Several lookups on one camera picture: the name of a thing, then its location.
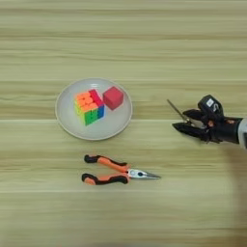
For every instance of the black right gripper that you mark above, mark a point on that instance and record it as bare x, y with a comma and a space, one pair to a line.
225, 128

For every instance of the red foam cube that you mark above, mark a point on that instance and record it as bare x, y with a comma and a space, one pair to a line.
113, 97

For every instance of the orange and black pliers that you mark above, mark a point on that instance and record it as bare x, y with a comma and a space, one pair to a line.
109, 178

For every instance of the multicolour Rubik's cube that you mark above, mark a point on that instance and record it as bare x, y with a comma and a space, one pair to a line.
90, 107

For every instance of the black box with white label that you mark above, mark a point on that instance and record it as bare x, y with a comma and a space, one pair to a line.
210, 104

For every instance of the round white plate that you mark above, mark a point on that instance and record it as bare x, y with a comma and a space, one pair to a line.
96, 128

